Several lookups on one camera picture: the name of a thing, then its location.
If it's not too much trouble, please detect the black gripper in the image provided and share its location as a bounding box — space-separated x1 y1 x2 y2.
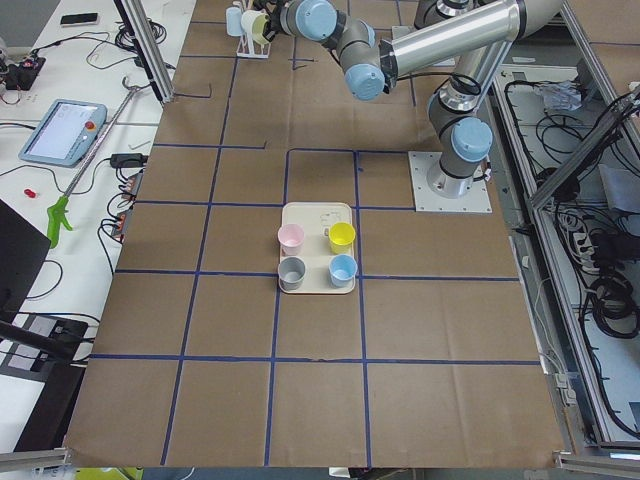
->
262 0 294 43

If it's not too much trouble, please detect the pale green plastic cup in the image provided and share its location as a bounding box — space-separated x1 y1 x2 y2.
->
241 10 269 45

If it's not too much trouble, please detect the blue plastic cup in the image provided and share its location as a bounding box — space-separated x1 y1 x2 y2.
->
225 6 243 37
329 254 358 288

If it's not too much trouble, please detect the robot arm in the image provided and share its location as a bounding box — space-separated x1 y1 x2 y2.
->
252 0 562 199

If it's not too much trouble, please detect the pink plastic cup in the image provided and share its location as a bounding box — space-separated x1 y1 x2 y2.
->
277 223 305 256

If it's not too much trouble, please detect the yellow plastic cup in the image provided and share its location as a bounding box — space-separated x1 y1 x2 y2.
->
328 222 356 255

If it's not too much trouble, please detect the grey plastic cup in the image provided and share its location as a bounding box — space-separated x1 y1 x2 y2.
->
277 256 306 292

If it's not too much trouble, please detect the cream plastic tray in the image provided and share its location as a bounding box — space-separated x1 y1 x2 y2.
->
279 202 356 295

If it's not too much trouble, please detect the black power adapter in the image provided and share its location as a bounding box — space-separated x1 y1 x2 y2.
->
109 153 148 169

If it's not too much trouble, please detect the black smartphone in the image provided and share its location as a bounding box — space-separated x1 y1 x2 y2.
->
60 12 99 27

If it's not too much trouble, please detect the teach pendant tablet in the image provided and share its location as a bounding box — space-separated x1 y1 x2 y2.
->
18 99 107 167

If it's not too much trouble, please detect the grey claw tool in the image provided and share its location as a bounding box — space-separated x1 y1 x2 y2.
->
47 77 151 249

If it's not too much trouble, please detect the black computer monitor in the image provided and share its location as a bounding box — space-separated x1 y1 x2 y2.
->
0 201 50 323

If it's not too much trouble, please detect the white wire cup rack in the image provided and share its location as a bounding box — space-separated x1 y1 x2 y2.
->
233 1 271 59

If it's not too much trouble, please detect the aluminium frame post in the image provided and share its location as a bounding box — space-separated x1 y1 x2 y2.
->
114 0 174 104

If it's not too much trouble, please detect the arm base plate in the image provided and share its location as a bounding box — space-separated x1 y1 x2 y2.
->
408 151 492 214

